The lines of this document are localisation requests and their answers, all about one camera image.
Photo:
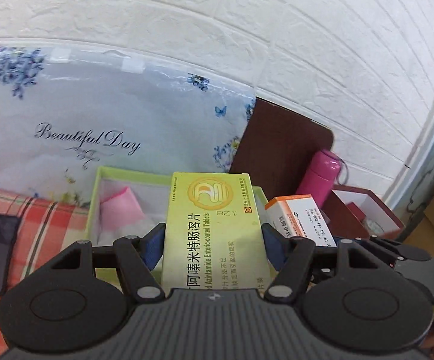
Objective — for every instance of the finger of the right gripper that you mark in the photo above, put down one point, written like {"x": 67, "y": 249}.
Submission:
{"x": 393, "y": 253}

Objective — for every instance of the orange white medicine box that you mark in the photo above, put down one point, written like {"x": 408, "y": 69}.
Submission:
{"x": 298, "y": 215}

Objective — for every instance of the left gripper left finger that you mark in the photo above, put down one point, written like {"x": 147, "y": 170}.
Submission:
{"x": 136, "y": 259}

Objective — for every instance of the pink white rubber glove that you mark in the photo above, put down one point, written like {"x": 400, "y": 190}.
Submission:
{"x": 120, "y": 210}

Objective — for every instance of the red plaid bed sheet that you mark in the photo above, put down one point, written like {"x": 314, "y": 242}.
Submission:
{"x": 46, "y": 228}

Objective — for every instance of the dark brown wooden headboard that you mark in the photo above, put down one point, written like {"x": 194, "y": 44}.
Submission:
{"x": 277, "y": 147}

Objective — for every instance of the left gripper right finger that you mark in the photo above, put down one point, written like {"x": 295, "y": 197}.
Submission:
{"x": 291, "y": 258}

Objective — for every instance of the green cardboard storage box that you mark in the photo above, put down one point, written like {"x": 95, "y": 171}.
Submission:
{"x": 152, "y": 192}

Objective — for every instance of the yellow-green medicine box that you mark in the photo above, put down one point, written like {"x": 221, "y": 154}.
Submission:
{"x": 213, "y": 236}

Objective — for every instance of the pink thermos bottle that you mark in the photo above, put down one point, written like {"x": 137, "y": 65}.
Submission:
{"x": 321, "y": 175}

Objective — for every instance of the floral packaged pillow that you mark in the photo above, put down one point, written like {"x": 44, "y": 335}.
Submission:
{"x": 64, "y": 113}

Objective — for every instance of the brown cardboard box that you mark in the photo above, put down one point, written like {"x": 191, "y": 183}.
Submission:
{"x": 355, "y": 212}

